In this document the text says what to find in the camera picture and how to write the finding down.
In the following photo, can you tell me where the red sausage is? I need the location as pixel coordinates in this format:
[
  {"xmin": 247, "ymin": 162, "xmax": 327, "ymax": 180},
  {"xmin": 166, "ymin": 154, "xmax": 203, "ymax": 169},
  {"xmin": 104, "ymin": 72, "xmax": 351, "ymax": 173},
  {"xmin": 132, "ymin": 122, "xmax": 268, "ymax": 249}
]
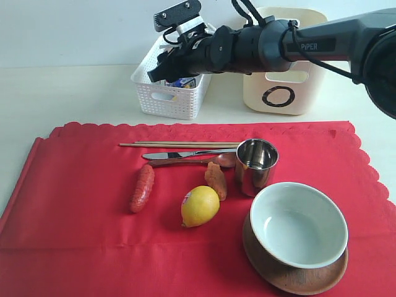
[{"xmin": 129, "ymin": 164, "xmax": 155, "ymax": 213}]

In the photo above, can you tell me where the small milk carton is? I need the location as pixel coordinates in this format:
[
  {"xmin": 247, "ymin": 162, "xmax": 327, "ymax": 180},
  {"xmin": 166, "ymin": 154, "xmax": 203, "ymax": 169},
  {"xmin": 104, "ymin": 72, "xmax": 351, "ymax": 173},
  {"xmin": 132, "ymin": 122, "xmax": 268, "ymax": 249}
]
[{"xmin": 163, "ymin": 77, "xmax": 196, "ymax": 88}]

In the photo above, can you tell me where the lower wooden chopstick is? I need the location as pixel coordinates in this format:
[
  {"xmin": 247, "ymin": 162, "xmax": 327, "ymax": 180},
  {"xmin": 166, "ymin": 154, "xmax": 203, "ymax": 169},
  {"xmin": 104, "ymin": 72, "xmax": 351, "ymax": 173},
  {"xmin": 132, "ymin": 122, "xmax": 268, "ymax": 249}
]
[{"xmin": 119, "ymin": 143, "xmax": 238, "ymax": 148}]

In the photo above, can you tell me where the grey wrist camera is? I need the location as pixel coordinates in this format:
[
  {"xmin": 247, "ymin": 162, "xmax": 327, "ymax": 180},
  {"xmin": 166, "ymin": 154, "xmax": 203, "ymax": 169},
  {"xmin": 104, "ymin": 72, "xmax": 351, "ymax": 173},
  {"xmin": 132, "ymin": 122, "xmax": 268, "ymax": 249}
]
[{"xmin": 153, "ymin": 0, "xmax": 202, "ymax": 32}]

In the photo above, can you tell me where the white ceramic bowl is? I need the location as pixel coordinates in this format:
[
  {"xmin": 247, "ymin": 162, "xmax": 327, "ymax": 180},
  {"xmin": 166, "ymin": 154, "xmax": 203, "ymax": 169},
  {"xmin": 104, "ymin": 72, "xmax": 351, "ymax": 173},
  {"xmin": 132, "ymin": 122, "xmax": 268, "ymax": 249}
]
[{"xmin": 249, "ymin": 182, "xmax": 348, "ymax": 269}]

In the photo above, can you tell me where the red scalloped table cloth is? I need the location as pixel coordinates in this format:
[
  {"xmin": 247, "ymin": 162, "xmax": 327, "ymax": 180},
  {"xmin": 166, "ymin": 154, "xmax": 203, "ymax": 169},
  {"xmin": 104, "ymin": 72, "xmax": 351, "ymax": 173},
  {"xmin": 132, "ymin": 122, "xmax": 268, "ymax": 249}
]
[{"xmin": 1, "ymin": 121, "xmax": 395, "ymax": 296}]

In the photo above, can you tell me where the stainless steel cup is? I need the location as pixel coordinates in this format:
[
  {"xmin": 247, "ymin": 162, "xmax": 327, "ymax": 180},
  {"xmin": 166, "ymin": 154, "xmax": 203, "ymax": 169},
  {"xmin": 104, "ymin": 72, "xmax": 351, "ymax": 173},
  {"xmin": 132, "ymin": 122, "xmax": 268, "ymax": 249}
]
[{"xmin": 235, "ymin": 139, "xmax": 279, "ymax": 197}]

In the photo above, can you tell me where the brown wooden plate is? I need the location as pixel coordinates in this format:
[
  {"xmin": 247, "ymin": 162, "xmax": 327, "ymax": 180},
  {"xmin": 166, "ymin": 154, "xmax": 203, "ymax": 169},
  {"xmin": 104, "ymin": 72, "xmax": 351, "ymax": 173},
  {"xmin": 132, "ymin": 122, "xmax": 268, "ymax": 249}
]
[{"xmin": 243, "ymin": 215, "xmax": 349, "ymax": 296}]

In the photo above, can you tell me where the upper wooden chopstick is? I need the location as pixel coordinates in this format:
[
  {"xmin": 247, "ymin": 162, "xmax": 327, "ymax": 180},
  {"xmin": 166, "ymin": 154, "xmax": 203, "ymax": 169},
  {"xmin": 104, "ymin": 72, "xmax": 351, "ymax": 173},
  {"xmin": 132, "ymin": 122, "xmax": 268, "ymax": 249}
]
[{"xmin": 134, "ymin": 141, "xmax": 240, "ymax": 145}]

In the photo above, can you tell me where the orange fried food piece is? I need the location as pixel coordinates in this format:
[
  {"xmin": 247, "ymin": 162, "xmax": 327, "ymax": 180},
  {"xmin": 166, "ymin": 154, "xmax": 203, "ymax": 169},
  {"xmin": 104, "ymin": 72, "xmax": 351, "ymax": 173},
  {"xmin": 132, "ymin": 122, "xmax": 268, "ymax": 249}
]
[{"xmin": 204, "ymin": 161, "xmax": 227, "ymax": 201}]

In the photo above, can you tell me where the brown wooden spoon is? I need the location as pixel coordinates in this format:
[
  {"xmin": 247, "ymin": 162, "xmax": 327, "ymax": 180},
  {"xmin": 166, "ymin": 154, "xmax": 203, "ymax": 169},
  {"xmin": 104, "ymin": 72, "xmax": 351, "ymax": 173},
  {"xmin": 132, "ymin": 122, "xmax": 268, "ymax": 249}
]
[{"xmin": 147, "ymin": 152, "xmax": 236, "ymax": 168}]

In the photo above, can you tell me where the wooden chopstick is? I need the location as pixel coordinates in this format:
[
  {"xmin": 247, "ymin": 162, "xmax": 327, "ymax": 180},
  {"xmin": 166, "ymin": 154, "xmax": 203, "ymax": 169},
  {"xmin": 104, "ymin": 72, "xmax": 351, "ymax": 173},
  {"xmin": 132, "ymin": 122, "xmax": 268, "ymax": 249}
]
[
  {"xmin": 119, "ymin": 143, "xmax": 238, "ymax": 148},
  {"xmin": 134, "ymin": 141, "xmax": 240, "ymax": 145}
]

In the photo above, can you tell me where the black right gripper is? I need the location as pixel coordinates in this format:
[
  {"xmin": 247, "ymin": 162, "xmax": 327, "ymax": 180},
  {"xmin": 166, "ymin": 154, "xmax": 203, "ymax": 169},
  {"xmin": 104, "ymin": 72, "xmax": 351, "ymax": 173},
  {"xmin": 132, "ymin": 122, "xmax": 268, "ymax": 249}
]
[{"xmin": 147, "ymin": 35, "xmax": 217, "ymax": 83}]

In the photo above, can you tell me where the white perforated plastic basket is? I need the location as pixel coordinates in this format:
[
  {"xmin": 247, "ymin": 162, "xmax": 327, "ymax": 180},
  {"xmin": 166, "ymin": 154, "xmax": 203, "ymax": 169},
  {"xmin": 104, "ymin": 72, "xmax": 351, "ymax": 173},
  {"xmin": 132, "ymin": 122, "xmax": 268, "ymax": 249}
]
[{"xmin": 131, "ymin": 37, "xmax": 212, "ymax": 120}]

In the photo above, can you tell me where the yellow lemon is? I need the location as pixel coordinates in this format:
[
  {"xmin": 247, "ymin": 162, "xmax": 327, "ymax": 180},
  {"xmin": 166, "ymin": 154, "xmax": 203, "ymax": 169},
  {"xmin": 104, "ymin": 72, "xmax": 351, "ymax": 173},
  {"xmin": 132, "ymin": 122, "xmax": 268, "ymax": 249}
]
[{"xmin": 181, "ymin": 186, "xmax": 220, "ymax": 228}]

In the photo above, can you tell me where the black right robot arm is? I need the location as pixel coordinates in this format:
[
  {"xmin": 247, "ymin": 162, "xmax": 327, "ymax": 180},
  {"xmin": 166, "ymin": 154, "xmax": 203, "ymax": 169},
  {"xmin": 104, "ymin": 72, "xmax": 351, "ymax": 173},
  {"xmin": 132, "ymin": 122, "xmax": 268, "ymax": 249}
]
[{"xmin": 148, "ymin": 8, "xmax": 395, "ymax": 117}]

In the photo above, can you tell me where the silver table knife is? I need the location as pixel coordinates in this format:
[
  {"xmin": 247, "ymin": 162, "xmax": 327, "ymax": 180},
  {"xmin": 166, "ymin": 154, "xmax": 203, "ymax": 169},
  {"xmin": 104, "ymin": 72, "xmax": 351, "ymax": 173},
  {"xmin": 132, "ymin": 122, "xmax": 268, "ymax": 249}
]
[{"xmin": 142, "ymin": 148, "xmax": 236, "ymax": 160}]

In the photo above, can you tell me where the cream plastic bin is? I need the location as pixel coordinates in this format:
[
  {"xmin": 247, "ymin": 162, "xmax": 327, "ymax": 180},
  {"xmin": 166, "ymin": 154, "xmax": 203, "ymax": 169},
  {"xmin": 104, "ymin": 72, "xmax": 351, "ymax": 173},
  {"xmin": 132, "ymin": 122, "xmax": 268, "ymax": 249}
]
[{"xmin": 243, "ymin": 7, "xmax": 327, "ymax": 115}]

